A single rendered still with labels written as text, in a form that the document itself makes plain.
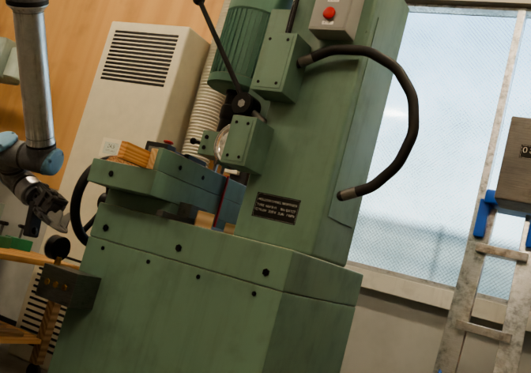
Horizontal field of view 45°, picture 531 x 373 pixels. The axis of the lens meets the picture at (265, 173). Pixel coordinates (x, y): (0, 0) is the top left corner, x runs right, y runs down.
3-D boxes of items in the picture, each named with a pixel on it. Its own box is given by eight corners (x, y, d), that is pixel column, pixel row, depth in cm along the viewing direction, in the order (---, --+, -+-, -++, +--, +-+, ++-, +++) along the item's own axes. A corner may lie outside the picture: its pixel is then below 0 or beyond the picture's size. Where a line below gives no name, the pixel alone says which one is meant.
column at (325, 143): (273, 250, 174) (337, 7, 184) (348, 269, 163) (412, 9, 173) (231, 235, 155) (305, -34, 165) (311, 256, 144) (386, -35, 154)
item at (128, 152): (250, 212, 197) (254, 199, 198) (256, 212, 196) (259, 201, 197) (116, 157, 145) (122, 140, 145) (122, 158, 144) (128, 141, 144)
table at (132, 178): (193, 219, 215) (197, 201, 215) (269, 237, 199) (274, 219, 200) (58, 174, 163) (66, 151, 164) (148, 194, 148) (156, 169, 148)
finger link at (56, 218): (66, 217, 195) (51, 202, 200) (56, 234, 195) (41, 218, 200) (74, 220, 197) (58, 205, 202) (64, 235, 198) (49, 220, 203)
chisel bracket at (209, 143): (209, 165, 182) (216, 137, 183) (249, 172, 175) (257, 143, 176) (193, 158, 175) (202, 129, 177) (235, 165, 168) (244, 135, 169)
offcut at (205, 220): (193, 225, 151) (198, 209, 152) (193, 225, 155) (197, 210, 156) (210, 230, 152) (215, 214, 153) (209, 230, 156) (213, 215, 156)
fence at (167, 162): (270, 218, 200) (274, 201, 201) (274, 219, 199) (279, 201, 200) (152, 169, 149) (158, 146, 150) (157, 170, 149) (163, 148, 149)
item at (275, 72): (265, 100, 160) (280, 45, 163) (296, 103, 156) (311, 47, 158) (248, 88, 153) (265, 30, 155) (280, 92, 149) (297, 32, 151)
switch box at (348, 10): (317, 39, 158) (333, -20, 160) (354, 41, 153) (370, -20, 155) (306, 28, 152) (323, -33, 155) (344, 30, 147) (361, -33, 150)
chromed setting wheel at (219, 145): (212, 167, 163) (224, 121, 165) (252, 175, 157) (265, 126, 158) (205, 163, 161) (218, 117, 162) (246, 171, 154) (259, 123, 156)
